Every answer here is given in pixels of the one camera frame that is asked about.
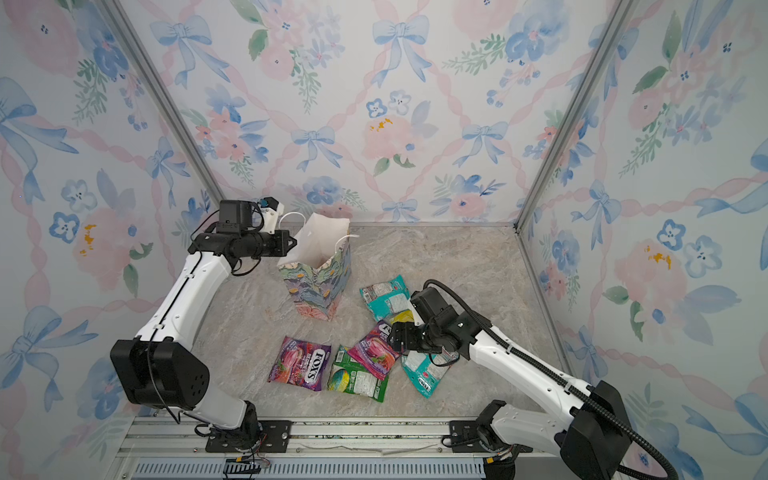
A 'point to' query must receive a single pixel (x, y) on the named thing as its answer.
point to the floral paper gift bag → (317, 268)
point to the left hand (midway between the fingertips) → (296, 238)
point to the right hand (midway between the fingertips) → (399, 339)
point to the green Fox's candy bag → (347, 375)
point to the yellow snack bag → (403, 316)
